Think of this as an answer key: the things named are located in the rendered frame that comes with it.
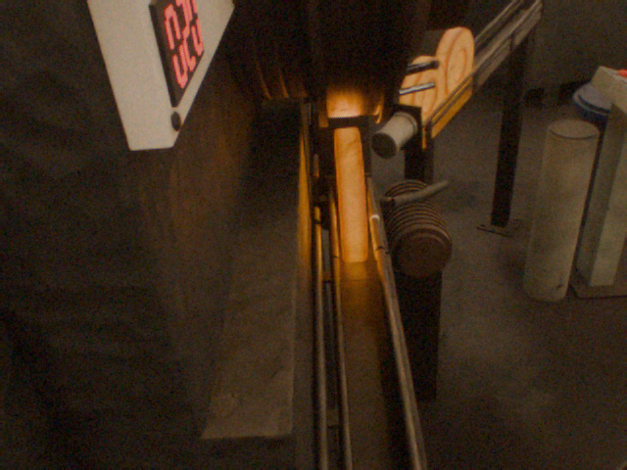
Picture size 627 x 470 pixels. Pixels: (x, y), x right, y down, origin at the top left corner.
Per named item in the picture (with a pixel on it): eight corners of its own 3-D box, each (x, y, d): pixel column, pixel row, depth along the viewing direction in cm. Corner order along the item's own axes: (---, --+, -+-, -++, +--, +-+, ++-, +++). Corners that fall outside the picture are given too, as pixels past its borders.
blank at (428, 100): (396, 75, 114) (411, 77, 112) (431, 44, 123) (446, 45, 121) (400, 144, 123) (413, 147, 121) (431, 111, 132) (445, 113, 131)
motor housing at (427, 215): (391, 414, 141) (388, 231, 111) (381, 348, 159) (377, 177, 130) (445, 411, 141) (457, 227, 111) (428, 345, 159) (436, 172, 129)
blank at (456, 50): (431, 43, 123) (446, 45, 121) (460, 17, 132) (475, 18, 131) (432, 110, 133) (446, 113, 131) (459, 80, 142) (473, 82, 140)
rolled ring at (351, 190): (355, 107, 84) (332, 109, 84) (365, 166, 68) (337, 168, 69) (360, 214, 94) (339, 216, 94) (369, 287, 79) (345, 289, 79)
